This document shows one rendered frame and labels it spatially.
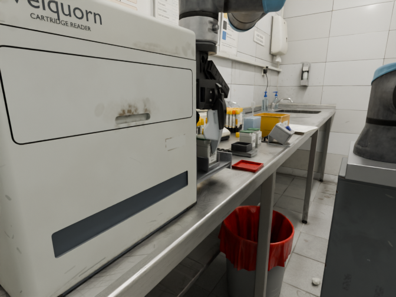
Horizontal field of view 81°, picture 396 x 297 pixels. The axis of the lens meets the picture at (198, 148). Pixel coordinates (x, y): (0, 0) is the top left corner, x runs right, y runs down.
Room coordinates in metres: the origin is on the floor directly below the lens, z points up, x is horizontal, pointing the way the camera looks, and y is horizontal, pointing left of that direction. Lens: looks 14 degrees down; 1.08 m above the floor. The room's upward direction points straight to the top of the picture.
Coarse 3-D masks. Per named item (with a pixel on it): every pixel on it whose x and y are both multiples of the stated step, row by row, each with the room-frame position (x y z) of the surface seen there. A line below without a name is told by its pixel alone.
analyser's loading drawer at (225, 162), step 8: (224, 152) 0.56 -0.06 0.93; (200, 160) 0.48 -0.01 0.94; (208, 160) 0.47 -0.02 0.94; (224, 160) 0.55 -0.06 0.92; (200, 168) 0.48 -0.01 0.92; (208, 168) 0.47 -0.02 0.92; (216, 168) 0.49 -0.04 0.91; (224, 168) 0.53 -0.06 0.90; (200, 176) 0.44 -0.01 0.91; (208, 176) 0.46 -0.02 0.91
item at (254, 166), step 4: (240, 160) 0.66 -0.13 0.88; (244, 160) 0.66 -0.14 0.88; (236, 164) 0.63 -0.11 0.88; (240, 164) 0.64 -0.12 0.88; (244, 164) 0.64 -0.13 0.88; (248, 164) 0.64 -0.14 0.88; (252, 164) 0.64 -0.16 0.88; (256, 164) 0.64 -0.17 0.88; (260, 164) 0.62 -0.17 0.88; (232, 168) 0.61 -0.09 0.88; (236, 168) 0.60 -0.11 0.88; (240, 168) 0.60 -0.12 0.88; (244, 168) 0.59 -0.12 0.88; (248, 168) 0.59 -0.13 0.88; (252, 168) 0.61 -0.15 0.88; (256, 168) 0.59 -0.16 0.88
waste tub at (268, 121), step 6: (258, 114) 1.12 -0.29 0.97; (264, 114) 1.17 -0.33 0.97; (270, 114) 1.15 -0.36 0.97; (276, 114) 1.13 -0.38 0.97; (282, 114) 1.12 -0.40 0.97; (288, 114) 1.08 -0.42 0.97; (264, 120) 1.04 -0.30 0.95; (270, 120) 1.02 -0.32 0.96; (276, 120) 1.01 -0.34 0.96; (282, 120) 1.01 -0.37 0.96; (288, 120) 1.08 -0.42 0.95; (264, 126) 1.04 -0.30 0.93; (270, 126) 1.02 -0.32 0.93; (264, 132) 1.04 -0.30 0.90
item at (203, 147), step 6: (198, 144) 0.49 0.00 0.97; (204, 144) 0.48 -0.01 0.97; (198, 150) 0.49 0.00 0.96; (204, 150) 0.48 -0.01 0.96; (210, 150) 0.48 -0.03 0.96; (216, 150) 0.51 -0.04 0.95; (204, 156) 0.48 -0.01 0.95; (210, 156) 0.48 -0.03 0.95; (216, 156) 0.51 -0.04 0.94; (210, 162) 0.48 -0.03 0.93; (216, 162) 0.51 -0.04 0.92
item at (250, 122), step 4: (256, 116) 1.01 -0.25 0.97; (244, 120) 0.94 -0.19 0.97; (248, 120) 0.93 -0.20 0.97; (252, 120) 0.92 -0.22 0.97; (256, 120) 0.96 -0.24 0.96; (260, 120) 1.00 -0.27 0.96; (244, 124) 0.94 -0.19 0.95; (248, 124) 0.93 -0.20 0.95; (252, 124) 0.92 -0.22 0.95; (256, 124) 0.96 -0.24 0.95; (244, 128) 0.94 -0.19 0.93
